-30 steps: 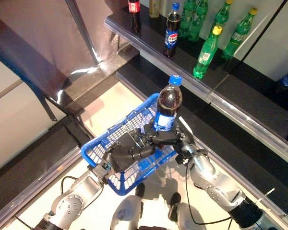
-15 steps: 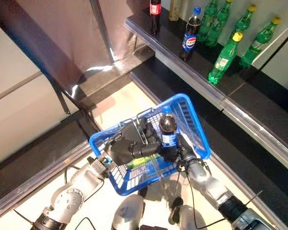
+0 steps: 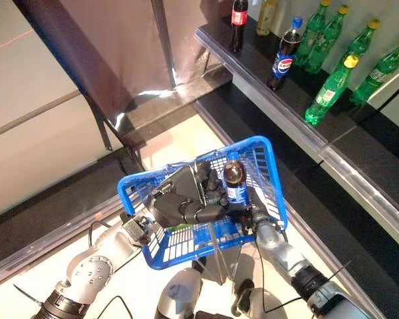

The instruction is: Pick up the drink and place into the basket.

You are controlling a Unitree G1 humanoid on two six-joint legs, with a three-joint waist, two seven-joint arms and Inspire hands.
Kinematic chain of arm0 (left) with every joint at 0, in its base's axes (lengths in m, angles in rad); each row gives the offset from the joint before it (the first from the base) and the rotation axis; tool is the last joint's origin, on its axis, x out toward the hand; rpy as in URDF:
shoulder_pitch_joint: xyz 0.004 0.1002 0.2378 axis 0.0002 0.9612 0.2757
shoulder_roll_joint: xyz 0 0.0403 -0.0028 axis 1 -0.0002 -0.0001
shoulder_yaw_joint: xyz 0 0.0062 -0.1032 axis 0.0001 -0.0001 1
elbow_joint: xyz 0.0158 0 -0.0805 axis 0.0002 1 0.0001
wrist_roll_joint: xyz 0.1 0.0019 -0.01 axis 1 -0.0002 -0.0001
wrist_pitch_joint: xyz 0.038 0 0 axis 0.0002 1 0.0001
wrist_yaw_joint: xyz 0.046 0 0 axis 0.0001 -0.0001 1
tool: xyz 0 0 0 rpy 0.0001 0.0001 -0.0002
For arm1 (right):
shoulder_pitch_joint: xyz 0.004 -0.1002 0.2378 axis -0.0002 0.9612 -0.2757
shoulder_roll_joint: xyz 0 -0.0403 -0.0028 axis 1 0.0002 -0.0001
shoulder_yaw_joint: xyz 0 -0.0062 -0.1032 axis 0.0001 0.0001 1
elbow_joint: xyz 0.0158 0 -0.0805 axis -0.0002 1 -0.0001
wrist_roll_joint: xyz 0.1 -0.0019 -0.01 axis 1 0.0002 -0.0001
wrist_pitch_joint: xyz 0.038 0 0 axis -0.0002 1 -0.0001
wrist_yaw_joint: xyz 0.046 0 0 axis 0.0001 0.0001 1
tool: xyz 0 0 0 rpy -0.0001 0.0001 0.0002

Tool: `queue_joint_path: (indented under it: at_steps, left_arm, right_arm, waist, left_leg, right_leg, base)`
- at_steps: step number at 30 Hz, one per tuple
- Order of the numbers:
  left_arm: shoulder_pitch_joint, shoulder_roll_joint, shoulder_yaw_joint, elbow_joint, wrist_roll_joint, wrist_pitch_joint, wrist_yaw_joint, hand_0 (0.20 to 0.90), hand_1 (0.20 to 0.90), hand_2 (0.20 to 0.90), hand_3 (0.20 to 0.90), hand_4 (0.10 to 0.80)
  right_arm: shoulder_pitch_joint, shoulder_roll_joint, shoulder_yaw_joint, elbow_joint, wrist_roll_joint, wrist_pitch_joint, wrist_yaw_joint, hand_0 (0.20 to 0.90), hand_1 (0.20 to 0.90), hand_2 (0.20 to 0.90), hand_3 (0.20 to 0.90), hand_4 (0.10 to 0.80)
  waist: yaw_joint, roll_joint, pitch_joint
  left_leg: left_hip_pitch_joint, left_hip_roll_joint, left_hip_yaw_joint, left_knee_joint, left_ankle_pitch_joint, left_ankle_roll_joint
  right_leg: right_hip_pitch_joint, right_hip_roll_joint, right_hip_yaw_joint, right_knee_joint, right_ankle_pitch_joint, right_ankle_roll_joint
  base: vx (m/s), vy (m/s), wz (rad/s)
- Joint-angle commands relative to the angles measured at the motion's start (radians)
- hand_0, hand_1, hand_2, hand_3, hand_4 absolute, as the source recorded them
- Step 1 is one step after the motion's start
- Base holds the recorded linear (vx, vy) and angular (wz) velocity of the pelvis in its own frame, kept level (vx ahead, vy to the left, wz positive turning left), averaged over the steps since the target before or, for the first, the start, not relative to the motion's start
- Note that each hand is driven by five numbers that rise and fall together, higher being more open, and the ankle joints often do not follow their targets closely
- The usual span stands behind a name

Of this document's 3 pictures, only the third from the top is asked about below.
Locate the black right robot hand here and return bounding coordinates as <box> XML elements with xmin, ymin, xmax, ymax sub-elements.
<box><xmin>225</xmin><ymin>185</ymin><xmax>270</xmax><ymax>237</ymax></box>

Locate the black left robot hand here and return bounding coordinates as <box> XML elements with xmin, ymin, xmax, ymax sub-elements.
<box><xmin>146</xmin><ymin>161</ymin><xmax>229</xmax><ymax>230</ymax></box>

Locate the Pepsi bottle blue cap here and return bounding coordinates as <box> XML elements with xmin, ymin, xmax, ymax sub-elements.
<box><xmin>267</xmin><ymin>17</ymin><xmax>304</xmax><ymax>91</ymax></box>
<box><xmin>221</xmin><ymin>158</ymin><xmax>248</xmax><ymax>205</ymax></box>

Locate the blue plastic shopping basket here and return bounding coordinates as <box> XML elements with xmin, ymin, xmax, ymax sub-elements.
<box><xmin>116</xmin><ymin>135</ymin><xmax>289</xmax><ymax>286</ymax></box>

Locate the low black base shelf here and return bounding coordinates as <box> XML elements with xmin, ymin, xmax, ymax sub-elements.
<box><xmin>195</xmin><ymin>81</ymin><xmax>399</xmax><ymax>319</ymax></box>

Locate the silver right robot leg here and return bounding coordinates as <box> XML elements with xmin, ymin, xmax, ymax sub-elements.
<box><xmin>231</xmin><ymin>278</ymin><xmax>287</xmax><ymax>319</ymax></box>

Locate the black shelf board clear strip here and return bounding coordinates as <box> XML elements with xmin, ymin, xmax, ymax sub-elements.
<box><xmin>318</xmin><ymin>109</ymin><xmax>399</xmax><ymax>262</ymax></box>
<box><xmin>194</xmin><ymin>15</ymin><xmax>330</xmax><ymax>163</ymax></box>

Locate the green soda bottle yellow cap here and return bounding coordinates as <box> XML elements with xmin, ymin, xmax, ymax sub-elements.
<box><xmin>348</xmin><ymin>38</ymin><xmax>399</xmax><ymax>106</ymax></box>
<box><xmin>304</xmin><ymin>54</ymin><xmax>360</xmax><ymax>126</ymax></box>
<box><xmin>338</xmin><ymin>19</ymin><xmax>381</xmax><ymax>67</ymax></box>
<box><xmin>293</xmin><ymin>0</ymin><xmax>332</xmax><ymax>68</ymax></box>
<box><xmin>304</xmin><ymin>4</ymin><xmax>350</xmax><ymax>74</ymax></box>

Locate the dark metal pole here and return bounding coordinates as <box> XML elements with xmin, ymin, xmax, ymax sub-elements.
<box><xmin>150</xmin><ymin>0</ymin><xmax>180</xmax><ymax>90</ymax></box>

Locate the Coca-Cola bottle red cap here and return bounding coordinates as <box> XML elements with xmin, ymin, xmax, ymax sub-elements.
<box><xmin>229</xmin><ymin>0</ymin><xmax>249</xmax><ymax>53</ymax></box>

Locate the small yellow tea bottle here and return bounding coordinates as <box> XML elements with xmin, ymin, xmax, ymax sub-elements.
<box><xmin>255</xmin><ymin>0</ymin><xmax>276</xmax><ymax>37</ymax></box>

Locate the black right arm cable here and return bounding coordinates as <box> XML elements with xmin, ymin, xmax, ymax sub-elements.
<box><xmin>255</xmin><ymin>244</ymin><xmax>309</xmax><ymax>315</ymax></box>

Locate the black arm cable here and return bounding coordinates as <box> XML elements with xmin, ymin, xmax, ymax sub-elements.
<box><xmin>255</xmin><ymin>244</ymin><xmax>309</xmax><ymax>315</ymax></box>
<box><xmin>86</xmin><ymin>219</ymin><xmax>144</xmax><ymax>319</ymax></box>

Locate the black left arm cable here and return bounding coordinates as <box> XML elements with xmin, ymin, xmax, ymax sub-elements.
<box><xmin>86</xmin><ymin>219</ymin><xmax>144</xmax><ymax>319</ymax></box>

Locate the black metal bracket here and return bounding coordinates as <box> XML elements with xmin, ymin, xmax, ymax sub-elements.
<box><xmin>89</xmin><ymin>99</ymin><xmax>149</xmax><ymax>175</ymax></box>

